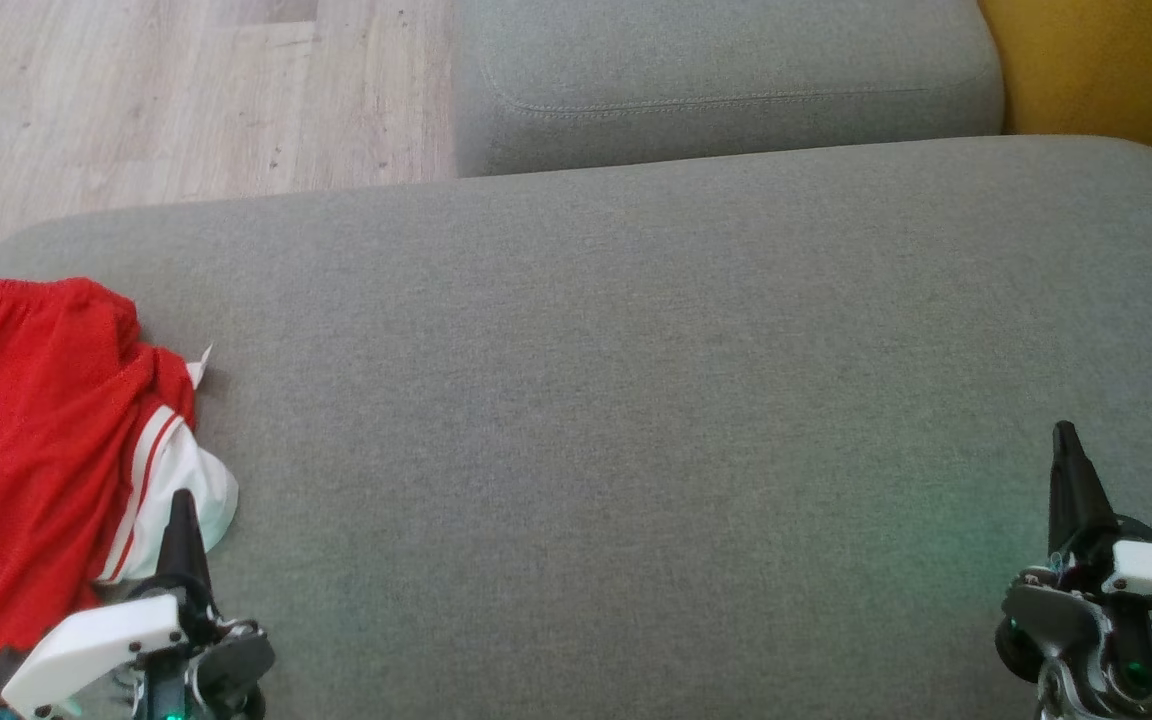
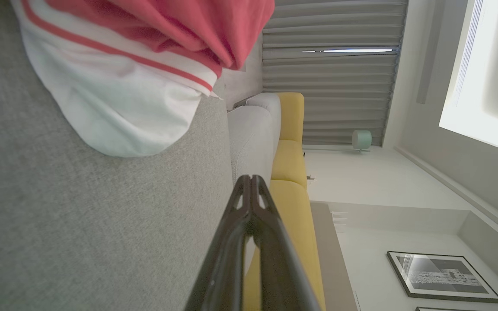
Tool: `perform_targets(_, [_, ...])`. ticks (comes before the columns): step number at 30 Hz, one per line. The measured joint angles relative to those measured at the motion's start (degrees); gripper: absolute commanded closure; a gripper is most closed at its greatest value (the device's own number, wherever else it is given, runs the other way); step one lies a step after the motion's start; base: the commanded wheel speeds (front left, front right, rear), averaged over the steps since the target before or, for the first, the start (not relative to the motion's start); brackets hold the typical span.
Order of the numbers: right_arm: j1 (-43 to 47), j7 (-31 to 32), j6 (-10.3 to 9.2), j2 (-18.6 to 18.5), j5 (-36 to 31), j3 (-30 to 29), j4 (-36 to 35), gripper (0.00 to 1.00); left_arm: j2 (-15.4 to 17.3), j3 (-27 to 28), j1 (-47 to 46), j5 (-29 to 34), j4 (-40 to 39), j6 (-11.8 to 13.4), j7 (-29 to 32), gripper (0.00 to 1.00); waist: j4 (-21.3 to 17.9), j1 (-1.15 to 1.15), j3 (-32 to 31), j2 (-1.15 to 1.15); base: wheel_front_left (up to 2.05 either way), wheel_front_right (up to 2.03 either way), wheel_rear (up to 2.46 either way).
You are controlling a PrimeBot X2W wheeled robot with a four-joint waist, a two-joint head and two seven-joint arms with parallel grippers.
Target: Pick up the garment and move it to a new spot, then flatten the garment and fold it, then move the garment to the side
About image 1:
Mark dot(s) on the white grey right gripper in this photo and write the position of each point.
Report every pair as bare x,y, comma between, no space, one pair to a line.
1136,620

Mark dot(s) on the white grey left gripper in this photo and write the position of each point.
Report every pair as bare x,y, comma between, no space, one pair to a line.
96,645

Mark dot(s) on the red and white shirt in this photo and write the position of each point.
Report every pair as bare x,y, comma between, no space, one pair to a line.
186,490

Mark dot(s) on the large grey sofa ottoman cushion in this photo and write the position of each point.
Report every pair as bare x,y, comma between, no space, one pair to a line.
586,400

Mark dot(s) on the yellow sofa backrest cushion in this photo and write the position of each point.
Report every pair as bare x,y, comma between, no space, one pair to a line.
1116,70

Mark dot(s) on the grey sofa seat cushion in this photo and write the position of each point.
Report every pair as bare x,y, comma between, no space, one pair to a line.
736,80

